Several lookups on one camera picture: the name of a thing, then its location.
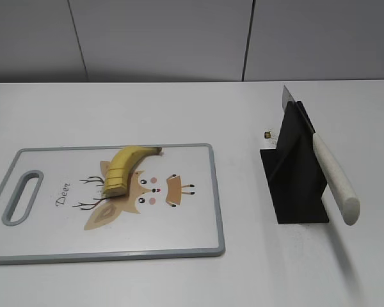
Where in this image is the yellow sliced banana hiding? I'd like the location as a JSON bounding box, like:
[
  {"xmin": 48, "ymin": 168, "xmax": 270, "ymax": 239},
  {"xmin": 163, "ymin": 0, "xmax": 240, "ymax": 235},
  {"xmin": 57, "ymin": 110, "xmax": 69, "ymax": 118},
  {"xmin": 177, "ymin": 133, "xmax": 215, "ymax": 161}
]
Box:
[{"xmin": 102, "ymin": 145, "xmax": 162, "ymax": 198}]

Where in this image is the white handled kitchen knife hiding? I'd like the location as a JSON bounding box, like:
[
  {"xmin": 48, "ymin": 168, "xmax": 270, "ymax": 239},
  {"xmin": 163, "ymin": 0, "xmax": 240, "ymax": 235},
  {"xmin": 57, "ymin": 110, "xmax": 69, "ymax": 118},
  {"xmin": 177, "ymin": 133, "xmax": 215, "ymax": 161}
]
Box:
[{"xmin": 282, "ymin": 85, "xmax": 360, "ymax": 226}]

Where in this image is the black knife stand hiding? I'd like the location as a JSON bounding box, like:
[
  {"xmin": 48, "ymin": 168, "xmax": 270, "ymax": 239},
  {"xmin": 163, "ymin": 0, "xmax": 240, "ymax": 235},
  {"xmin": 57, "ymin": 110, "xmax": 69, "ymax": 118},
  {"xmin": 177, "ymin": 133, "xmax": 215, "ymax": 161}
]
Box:
[{"xmin": 260, "ymin": 101, "xmax": 329, "ymax": 224}]

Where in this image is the white deer cutting board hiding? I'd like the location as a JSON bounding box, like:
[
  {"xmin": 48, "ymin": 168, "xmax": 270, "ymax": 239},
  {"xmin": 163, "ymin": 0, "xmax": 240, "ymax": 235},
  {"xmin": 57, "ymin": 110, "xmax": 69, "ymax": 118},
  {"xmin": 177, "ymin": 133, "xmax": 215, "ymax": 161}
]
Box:
[{"xmin": 0, "ymin": 143, "xmax": 225, "ymax": 265}]

